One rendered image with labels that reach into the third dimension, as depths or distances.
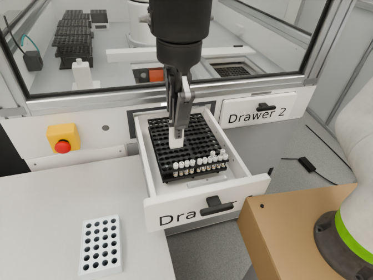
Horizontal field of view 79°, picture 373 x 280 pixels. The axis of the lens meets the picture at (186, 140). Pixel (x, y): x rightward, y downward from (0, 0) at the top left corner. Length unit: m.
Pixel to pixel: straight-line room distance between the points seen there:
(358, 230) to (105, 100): 0.63
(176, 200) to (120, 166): 0.34
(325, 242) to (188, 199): 0.28
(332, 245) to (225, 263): 0.95
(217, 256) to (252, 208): 0.91
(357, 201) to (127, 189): 0.55
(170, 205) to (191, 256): 0.95
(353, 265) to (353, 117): 0.27
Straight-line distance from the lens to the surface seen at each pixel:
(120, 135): 0.77
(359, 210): 0.48
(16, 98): 0.73
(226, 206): 0.50
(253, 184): 0.54
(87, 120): 0.73
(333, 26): 0.91
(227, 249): 1.47
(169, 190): 0.60
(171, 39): 0.35
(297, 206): 0.61
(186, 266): 1.41
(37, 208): 0.75
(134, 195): 0.69
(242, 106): 0.82
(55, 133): 0.71
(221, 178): 0.63
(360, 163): 0.49
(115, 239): 0.60
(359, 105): 0.54
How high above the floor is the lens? 1.32
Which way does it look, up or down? 41 degrees down
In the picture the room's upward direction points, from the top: 4 degrees clockwise
